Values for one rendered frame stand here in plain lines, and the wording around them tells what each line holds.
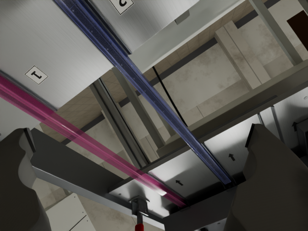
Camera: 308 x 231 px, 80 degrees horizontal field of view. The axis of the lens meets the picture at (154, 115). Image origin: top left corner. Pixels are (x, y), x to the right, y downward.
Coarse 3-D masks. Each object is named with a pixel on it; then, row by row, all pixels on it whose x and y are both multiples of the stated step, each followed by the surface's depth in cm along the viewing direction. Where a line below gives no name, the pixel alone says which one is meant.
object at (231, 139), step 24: (288, 96) 26; (240, 120) 28; (264, 120) 28; (288, 120) 29; (216, 144) 30; (240, 144) 31; (288, 144) 33; (144, 168) 38; (168, 168) 32; (192, 168) 33; (240, 168) 36; (120, 192) 35; (144, 192) 36; (192, 192) 39; (216, 192) 41
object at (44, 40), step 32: (0, 0) 14; (32, 0) 15; (96, 0) 15; (128, 0) 16; (160, 0) 16; (192, 0) 16; (0, 32) 16; (32, 32) 16; (64, 32) 16; (128, 32) 17; (0, 64) 17; (32, 64) 18; (64, 64) 18; (96, 64) 19; (32, 96) 20; (64, 96) 20; (0, 128) 22; (32, 128) 23
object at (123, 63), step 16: (64, 0) 14; (80, 0) 15; (80, 16) 15; (96, 32) 16; (112, 48) 17; (128, 64) 18; (128, 80) 19; (144, 80) 19; (144, 96) 20; (160, 96) 21; (160, 112) 22; (176, 128) 24; (192, 144) 27; (208, 160) 30; (224, 176) 35
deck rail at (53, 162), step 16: (48, 144) 29; (32, 160) 26; (48, 160) 28; (64, 160) 30; (80, 160) 33; (48, 176) 27; (64, 176) 28; (80, 176) 31; (96, 176) 34; (112, 176) 38; (80, 192) 31; (96, 192) 32; (112, 208) 36; (128, 208) 37; (160, 224) 45
